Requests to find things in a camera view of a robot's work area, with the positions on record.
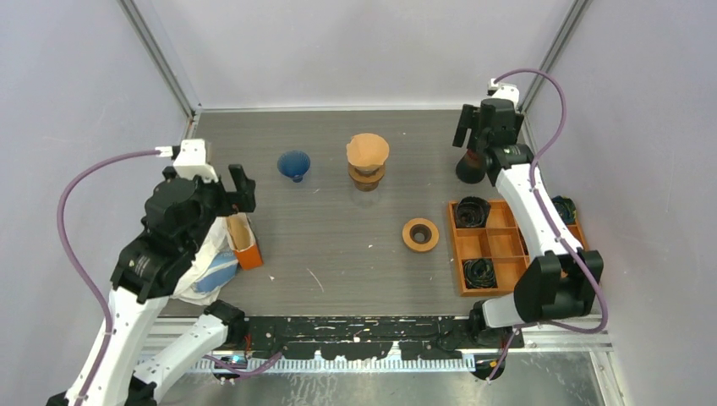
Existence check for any red black carafe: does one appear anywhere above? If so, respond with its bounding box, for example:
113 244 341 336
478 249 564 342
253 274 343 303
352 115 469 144
455 150 486 184

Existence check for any blue ribbed dripper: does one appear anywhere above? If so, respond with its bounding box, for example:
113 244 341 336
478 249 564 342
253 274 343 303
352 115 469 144
276 151 311 183

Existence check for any brown paper coffee filter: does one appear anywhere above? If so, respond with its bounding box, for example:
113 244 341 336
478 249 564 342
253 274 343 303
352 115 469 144
346 133 390 171

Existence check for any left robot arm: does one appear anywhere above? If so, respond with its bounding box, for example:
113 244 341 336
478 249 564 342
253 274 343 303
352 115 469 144
47 164 256 405

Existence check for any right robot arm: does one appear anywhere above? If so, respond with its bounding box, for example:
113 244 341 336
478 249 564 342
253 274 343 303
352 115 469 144
452 96 604 348

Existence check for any orange coffee filter box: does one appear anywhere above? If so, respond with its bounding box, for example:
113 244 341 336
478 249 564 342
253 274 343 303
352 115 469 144
226 213 264 271

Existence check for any white blue plastic bag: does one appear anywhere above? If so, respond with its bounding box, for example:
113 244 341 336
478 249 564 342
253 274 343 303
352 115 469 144
171 217 238 305

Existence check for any dark rolled coil back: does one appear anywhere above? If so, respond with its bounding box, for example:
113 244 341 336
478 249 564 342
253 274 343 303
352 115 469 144
453 196 490 228

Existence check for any dark rolled coil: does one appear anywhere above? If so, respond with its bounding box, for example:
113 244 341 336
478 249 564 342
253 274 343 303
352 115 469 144
453 196 490 228
462 258 497 289

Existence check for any blue yellow rolled coil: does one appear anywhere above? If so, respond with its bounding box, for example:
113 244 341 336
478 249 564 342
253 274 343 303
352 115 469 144
551 195 577 225

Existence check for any orange compartment tray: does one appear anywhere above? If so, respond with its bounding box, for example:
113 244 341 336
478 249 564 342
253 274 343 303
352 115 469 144
446 197 589 298

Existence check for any dark rolled coil front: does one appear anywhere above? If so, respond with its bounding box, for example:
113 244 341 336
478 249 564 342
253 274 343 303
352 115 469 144
462 258 497 289

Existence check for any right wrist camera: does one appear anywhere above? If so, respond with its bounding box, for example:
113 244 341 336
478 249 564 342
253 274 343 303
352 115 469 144
487 78 520 110

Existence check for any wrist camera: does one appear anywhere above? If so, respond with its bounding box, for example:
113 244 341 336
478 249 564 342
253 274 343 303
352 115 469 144
487 78 520 110
154 139 219 183

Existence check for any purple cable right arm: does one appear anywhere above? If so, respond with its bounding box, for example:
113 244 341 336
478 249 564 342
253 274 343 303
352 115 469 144
488 68 610 384

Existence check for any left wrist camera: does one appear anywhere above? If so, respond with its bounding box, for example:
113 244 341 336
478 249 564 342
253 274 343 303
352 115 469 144
154 139 219 183

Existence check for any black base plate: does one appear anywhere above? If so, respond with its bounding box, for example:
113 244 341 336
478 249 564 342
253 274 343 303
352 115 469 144
219 315 511 361

